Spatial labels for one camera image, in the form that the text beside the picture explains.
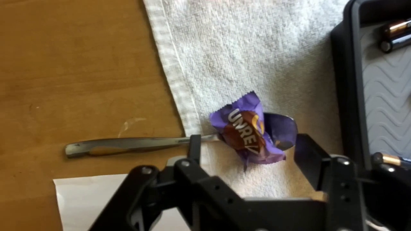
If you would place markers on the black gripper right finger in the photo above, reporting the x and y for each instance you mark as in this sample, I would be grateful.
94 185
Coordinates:
342 187

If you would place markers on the purple candy packet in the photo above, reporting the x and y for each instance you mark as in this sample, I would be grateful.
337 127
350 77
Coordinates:
244 128

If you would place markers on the gold black battery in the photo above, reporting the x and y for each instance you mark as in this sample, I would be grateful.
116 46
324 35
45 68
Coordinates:
396 44
387 160
398 27

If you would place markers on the white towel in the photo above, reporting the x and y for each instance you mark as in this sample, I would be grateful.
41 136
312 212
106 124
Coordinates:
257 51

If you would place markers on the white paper sheet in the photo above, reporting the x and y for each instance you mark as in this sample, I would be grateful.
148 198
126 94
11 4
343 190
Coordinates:
85 200

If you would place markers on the black plastic tray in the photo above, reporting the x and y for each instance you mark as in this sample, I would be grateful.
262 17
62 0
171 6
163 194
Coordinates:
386 106

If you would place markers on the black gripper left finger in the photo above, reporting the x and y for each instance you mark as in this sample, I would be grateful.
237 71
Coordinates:
171 192

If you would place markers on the metal spoon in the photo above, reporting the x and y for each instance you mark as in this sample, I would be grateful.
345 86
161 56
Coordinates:
129 144

